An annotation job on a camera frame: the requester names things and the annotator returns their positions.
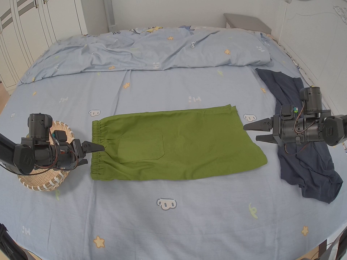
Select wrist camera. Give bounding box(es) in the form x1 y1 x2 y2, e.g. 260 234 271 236
53 130 69 146
281 105 295 119

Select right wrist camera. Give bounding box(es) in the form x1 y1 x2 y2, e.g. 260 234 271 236
281 105 295 119

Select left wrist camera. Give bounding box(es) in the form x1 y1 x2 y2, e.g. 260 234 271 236
53 130 69 146

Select pale blue quilt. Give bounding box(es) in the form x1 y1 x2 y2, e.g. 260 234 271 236
17 25 272 85

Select grey bedside table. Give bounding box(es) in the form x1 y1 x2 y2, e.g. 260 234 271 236
224 13 272 34

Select green shorts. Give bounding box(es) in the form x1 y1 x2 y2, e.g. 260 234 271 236
90 105 268 181

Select dark blue garment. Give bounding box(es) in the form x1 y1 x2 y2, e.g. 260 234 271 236
255 68 343 205

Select white wardrobe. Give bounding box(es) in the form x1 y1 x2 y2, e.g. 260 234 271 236
0 0 88 90

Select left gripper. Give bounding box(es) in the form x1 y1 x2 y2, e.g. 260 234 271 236
51 139 105 170

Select grey upright wall duct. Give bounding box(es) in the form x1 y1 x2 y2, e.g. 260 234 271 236
102 0 116 28

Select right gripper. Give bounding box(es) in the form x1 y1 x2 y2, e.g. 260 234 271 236
243 114 306 145

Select round woven basket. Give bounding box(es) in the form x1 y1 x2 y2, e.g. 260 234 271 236
18 121 75 192

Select bed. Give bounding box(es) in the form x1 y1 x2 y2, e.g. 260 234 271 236
0 0 347 260

